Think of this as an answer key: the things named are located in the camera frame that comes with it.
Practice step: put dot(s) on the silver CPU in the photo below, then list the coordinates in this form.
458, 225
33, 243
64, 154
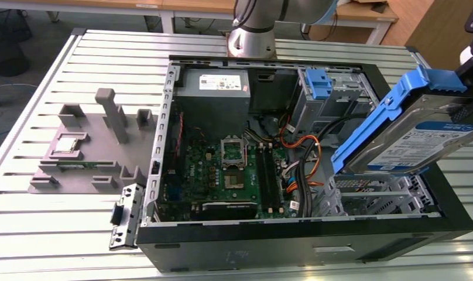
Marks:
66, 144

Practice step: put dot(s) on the grey metal slot bracket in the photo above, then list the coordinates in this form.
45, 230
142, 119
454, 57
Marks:
129, 216

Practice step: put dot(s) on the black RAM slot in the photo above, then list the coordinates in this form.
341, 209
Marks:
264, 178
273, 178

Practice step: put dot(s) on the grey power supply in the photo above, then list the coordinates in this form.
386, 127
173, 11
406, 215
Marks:
213, 111

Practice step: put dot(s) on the green RAM stick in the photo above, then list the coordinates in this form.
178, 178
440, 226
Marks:
77, 166

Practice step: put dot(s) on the black table corner cap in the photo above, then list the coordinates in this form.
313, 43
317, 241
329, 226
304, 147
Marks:
413, 49
77, 31

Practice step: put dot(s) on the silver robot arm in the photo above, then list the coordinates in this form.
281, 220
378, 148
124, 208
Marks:
252, 41

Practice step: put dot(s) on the green motherboard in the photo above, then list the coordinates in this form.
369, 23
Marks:
198, 175

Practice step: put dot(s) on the black PC case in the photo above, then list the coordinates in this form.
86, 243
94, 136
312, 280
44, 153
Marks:
260, 248

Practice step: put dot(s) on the metal disk bay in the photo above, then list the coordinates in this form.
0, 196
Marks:
377, 193

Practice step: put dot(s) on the blue drive latch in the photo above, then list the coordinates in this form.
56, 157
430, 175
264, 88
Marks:
318, 85

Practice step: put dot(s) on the black bin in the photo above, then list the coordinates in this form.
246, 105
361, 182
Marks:
9, 58

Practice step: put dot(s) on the wooden desk white legs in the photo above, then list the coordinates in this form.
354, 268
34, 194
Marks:
361, 14

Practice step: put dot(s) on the wooden cabinet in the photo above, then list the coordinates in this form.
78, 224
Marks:
436, 29

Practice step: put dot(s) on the hard disk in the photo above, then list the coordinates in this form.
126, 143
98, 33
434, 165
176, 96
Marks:
400, 137

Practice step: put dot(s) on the metal optical drive cage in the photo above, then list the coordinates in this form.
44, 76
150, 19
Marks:
337, 114

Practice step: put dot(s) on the grey parts rack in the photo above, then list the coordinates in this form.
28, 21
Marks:
100, 158

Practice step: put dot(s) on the long wooden desk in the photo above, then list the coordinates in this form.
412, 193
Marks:
104, 3

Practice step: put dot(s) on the black graphics card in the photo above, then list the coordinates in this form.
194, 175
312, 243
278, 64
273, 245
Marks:
228, 209

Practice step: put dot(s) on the CPU socket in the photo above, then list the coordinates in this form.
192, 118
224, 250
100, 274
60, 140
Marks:
236, 181

